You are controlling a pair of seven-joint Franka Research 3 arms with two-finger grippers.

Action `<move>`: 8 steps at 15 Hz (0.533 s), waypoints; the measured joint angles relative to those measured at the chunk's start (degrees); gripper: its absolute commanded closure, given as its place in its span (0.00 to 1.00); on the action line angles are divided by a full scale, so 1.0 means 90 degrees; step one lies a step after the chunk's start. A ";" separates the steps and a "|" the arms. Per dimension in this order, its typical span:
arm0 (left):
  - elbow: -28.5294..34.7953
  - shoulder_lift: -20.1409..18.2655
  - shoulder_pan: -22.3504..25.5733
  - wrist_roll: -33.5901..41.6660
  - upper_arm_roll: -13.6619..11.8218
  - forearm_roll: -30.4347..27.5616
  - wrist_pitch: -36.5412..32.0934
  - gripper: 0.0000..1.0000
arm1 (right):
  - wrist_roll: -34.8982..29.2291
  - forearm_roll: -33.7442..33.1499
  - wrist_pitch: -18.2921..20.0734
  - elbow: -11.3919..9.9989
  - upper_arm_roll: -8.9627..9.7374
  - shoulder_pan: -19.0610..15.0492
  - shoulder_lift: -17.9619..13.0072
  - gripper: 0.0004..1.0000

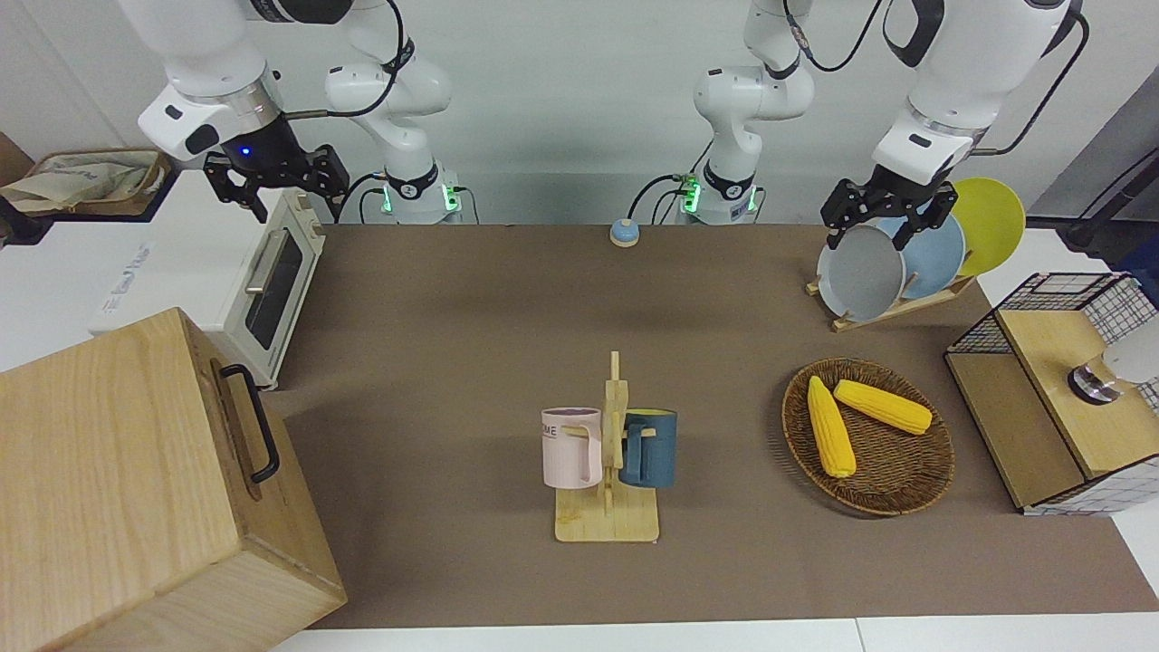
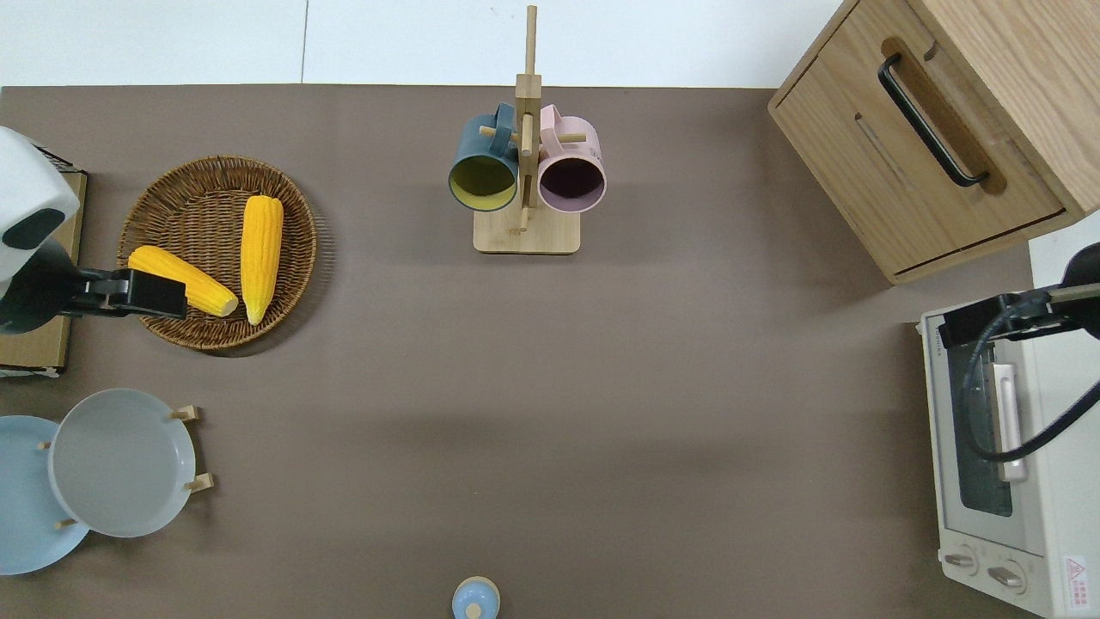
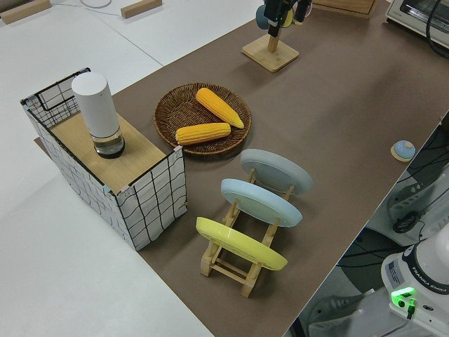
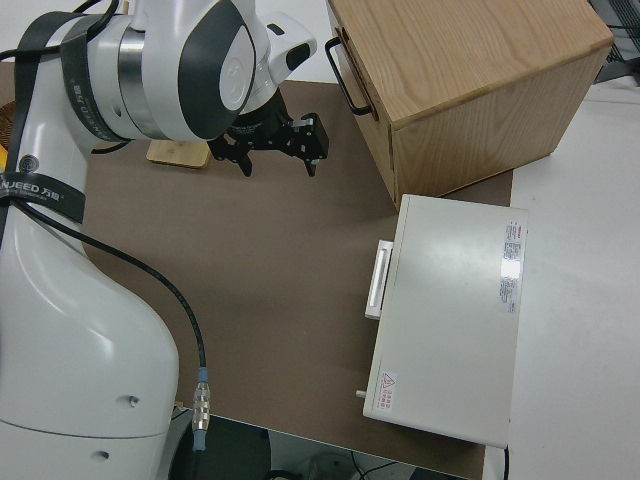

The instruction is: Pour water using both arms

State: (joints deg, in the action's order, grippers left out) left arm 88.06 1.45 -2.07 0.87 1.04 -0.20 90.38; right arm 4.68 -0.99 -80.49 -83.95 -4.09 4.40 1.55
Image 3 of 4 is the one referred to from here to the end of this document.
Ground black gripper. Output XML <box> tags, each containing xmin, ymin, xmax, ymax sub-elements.
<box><xmin>263</xmin><ymin>0</ymin><xmax>313</xmax><ymax>37</ymax></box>

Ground blue mug yellow inside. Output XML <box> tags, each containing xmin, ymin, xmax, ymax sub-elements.
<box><xmin>255</xmin><ymin>4</ymin><xmax>296</xmax><ymax>29</ymax></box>

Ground wooden mug tree stand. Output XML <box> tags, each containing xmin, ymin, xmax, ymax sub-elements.
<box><xmin>241</xmin><ymin>20</ymin><xmax>303</xmax><ymax>74</ymax></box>

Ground large wooden box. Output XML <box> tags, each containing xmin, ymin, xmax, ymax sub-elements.
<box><xmin>311</xmin><ymin>0</ymin><xmax>380</xmax><ymax>20</ymax></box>

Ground yellow corn cob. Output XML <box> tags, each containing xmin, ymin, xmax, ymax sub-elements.
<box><xmin>195</xmin><ymin>87</ymin><xmax>245</xmax><ymax>129</ymax></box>
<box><xmin>175</xmin><ymin>122</ymin><xmax>232</xmax><ymax>147</ymax></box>

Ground brown table mat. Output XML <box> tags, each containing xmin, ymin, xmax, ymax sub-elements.
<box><xmin>33</xmin><ymin>0</ymin><xmax>449</xmax><ymax>337</ymax></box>

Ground cream toaster oven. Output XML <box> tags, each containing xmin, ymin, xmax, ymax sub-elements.
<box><xmin>383</xmin><ymin>0</ymin><xmax>449</xmax><ymax>51</ymax></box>

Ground brown wicker basket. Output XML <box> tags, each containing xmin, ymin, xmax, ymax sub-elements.
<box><xmin>154</xmin><ymin>82</ymin><xmax>253</xmax><ymax>157</ymax></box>

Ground wooden block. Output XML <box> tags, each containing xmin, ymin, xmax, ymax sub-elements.
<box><xmin>0</xmin><ymin>0</ymin><xmax>53</xmax><ymax>25</ymax></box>
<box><xmin>120</xmin><ymin>0</ymin><xmax>163</xmax><ymax>19</ymax></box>

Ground grey plate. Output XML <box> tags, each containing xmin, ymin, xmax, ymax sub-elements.
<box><xmin>240</xmin><ymin>148</ymin><xmax>314</xmax><ymax>198</ymax></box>

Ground blue service bell wooden base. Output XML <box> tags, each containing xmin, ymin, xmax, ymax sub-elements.
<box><xmin>390</xmin><ymin>140</ymin><xmax>417</xmax><ymax>163</ymax></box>

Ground light blue plate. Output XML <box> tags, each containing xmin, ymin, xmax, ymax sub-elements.
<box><xmin>220</xmin><ymin>178</ymin><xmax>303</xmax><ymax>228</ymax></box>

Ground white power strip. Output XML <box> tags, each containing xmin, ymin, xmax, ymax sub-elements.
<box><xmin>304</xmin><ymin>293</ymin><xmax>369</xmax><ymax>337</ymax></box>
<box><xmin>385</xmin><ymin>171</ymin><xmax>445</xmax><ymax>229</ymax></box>

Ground yellow plate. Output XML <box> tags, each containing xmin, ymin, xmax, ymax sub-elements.
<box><xmin>195</xmin><ymin>216</ymin><xmax>289</xmax><ymax>272</ymax></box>

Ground wooden plate rack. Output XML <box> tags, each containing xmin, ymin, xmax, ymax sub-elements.
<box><xmin>199</xmin><ymin>167</ymin><xmax>296</xmax><ymax>298</ymax></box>

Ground black oven power cord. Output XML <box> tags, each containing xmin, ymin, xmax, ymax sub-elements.
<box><xmin>425</xmin><ymin>6</ymin><xmax>449</xmax><ymax>61</ymax></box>

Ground thin white cable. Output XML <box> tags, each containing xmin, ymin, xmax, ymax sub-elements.
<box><xmin>51</xmin><ymin>1</ymin><xmax>124</xmax><ymax>17</ymax></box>

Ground wire grid shelf wooden boards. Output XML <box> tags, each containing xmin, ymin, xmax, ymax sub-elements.
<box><xmin>20</xmin><ymin>67</ymin><xmax>188</xmax><ymax>252</ymax></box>

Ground black coiled cable bundle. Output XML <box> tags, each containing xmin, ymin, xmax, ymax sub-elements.
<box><xmin>392</xmin><ymin>210</ymin><xmax>427</xmax><ymax>234</ymax></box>

